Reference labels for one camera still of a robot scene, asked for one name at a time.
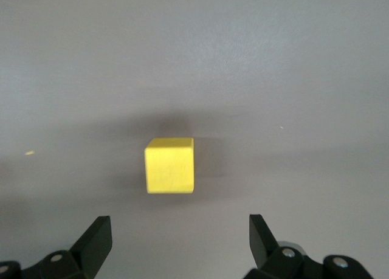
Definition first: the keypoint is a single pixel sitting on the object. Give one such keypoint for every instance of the yellow wooden block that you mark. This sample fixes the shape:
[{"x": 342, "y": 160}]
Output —
[{"x": 170, "y": 169}]

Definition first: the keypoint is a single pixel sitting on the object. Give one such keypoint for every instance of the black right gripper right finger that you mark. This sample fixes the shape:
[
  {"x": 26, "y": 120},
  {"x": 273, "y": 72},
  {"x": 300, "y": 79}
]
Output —
[{"x": 261, "y": 242}]

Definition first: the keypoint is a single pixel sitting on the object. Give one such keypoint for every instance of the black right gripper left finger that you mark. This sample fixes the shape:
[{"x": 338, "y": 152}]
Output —
[{"x": 88, "y": 248}]

